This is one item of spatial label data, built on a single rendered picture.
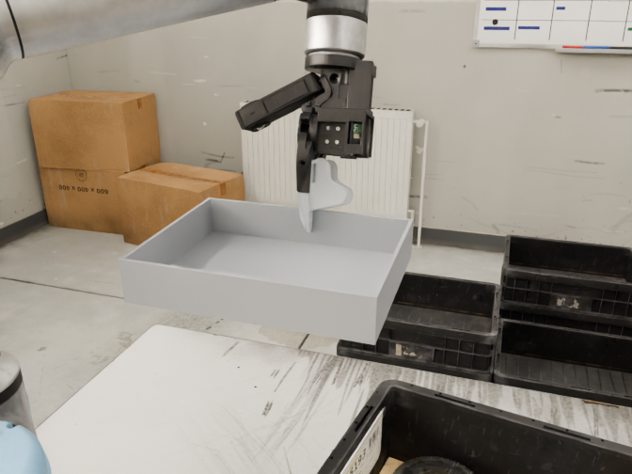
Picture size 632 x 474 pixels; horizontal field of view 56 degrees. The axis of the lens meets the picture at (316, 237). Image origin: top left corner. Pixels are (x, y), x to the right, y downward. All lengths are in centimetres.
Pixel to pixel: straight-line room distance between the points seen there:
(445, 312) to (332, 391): 78
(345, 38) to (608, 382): 134
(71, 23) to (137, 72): 351
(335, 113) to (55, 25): 34
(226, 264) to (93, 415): 46
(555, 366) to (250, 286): 136
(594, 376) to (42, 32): 162
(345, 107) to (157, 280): 30
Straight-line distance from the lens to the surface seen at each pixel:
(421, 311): 178
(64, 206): 400
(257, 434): 99
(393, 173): 336
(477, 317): 179
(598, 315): 193
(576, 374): 183
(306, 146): 71
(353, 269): 69
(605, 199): 348
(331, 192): 72
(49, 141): 390
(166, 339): 126
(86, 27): 51
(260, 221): 77
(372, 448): 69
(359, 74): 73
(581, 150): 340
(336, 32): 73
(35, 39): 50
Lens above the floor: 134
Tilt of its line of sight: 22 degrees down
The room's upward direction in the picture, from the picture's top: straight up
